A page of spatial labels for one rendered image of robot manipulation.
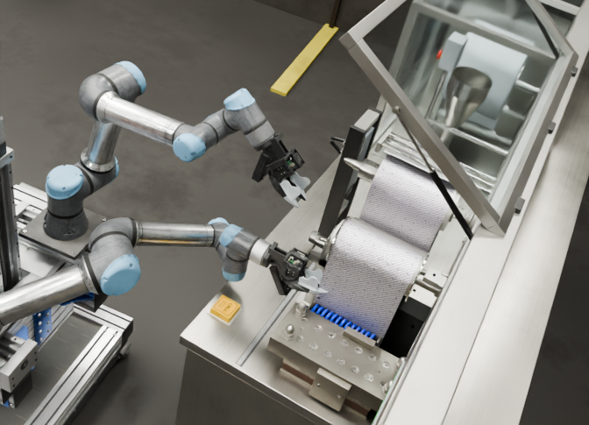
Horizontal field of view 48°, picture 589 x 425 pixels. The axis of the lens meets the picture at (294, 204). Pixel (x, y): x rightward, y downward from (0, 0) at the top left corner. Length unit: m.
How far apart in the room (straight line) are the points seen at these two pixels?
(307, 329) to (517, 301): 0.62
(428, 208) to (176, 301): 1.67
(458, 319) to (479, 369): 0.26
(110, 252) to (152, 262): 1.58
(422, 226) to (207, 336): 0.73
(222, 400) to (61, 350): 0.92
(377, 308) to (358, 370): 0.18
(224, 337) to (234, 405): 0.22
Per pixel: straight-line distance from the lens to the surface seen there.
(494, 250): 1.48
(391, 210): 2.05
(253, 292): 2.22
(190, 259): 3.52
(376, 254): 1.88
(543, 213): 2.05
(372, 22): 1.51
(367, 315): 2.00
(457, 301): 1.32
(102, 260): 1.91
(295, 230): 2.46
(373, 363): 1.98
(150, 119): 1.89
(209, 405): 2.25
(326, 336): 1.99
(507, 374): 1.56
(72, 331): 2.95
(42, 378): 2.83
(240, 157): 4.23
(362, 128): 2.09
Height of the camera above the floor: 2.55
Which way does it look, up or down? 40 degrees down
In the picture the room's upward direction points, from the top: 15 degrees clockwise
